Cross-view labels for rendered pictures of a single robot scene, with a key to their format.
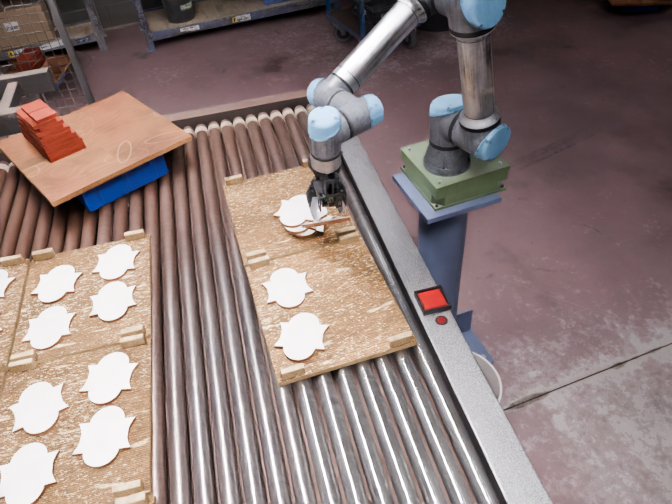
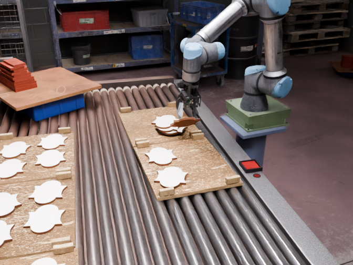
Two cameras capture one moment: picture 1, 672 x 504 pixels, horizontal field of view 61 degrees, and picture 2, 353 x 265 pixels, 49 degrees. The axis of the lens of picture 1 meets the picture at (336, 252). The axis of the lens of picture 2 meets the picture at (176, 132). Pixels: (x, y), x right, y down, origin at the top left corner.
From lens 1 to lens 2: 0.51 m
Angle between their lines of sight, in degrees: 17
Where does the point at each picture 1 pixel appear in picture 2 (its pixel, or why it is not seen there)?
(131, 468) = (62, 234)
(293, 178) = (162, 111)
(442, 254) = not seen: hidden behind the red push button
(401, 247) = (229, 143)
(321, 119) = (192, 47)
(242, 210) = (131, 123)
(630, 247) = not seen: outside the picture
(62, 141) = (24, 80)
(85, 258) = (32, 140)
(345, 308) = (197, 166)
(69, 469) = (20, 234)
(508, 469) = (306, 243)
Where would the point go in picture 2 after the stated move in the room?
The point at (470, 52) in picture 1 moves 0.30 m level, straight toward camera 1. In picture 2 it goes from (271, 29) to (272, 45)
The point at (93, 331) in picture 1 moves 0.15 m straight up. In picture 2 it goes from (37, 172) to (31, 139)
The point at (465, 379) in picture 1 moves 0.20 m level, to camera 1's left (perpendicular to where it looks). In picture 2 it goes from (274, 202) to (220, 204)
